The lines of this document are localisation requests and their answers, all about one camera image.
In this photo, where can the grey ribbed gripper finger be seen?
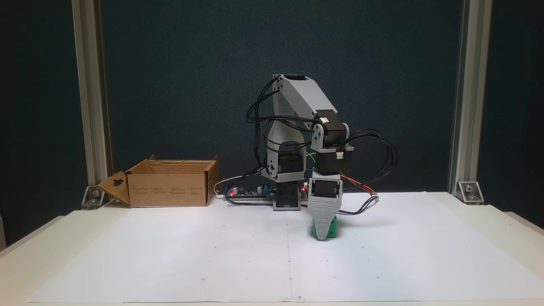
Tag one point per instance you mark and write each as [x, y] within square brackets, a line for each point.
[324, 216]

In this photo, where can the green die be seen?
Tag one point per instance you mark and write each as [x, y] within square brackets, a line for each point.
[335, 230]

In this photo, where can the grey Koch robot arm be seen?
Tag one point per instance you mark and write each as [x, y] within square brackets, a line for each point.
[306, 95]

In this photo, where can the blue circuit board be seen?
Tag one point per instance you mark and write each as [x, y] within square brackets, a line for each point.
[250, 193]

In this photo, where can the brown cardboard box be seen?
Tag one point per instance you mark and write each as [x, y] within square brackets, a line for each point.
[170, 189]

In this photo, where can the metal corner bracket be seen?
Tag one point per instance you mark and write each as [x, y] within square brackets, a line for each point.
[94, 196]
[469, 192]

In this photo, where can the aluminium frame post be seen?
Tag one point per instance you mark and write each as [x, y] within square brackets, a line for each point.
[91, 85]
[469, 85]

